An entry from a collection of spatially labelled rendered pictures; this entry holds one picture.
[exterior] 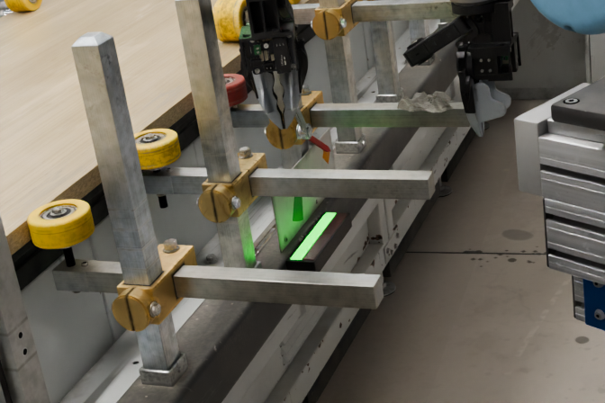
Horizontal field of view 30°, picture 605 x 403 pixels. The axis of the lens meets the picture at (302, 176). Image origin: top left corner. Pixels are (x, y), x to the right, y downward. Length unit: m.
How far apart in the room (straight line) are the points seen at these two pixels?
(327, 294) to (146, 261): 0.22
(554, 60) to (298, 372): 2.12
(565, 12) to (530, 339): 1.80
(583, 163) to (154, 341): 0.56
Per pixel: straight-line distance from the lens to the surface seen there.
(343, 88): 2.00
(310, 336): 2.54
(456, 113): 1.73
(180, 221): 1.89
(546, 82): 4.25
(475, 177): 3.66
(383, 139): 2.11
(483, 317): 2.87
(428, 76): 2.41
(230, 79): 1.87
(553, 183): 1.28
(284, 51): 1.46
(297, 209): 1.76
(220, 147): 1.54
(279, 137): 1.76
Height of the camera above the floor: 1.44
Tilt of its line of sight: 22 degrees down
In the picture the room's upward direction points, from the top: 9 degrees counter-clockwise
